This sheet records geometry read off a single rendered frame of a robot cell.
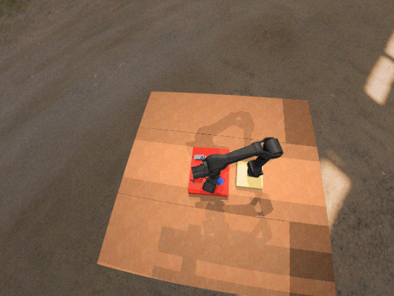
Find red flat deck panel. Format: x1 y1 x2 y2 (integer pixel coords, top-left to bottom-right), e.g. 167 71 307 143
188 147 230 197

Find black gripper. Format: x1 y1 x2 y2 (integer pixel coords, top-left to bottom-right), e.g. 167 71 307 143
202 171 222 193

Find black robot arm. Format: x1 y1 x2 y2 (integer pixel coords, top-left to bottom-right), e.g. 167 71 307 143
191 137 283 179

